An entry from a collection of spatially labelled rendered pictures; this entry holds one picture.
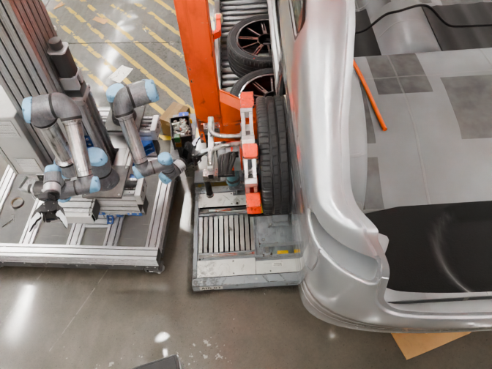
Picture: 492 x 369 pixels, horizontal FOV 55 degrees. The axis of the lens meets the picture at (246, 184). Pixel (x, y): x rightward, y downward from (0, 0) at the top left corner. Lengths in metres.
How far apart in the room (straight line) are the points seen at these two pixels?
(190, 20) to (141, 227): 1.41
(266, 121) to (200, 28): 0.62
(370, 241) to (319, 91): 0.57
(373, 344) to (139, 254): 1.54
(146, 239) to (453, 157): 1.90
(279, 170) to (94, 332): 1.62
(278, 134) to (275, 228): 0.93
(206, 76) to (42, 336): 1.91
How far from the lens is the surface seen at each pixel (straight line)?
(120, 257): 3.19
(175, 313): 3.18
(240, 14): 4.82
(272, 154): 2.36
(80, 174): 2.36
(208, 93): 2.92
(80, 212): 2.83
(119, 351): 3.18
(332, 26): 1.91
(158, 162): 2.61
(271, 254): 3.11
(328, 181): 1.58
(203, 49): 2.71
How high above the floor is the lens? 2.90
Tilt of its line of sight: 53 degrees down
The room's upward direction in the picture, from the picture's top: 5 degrees counter-clockwise
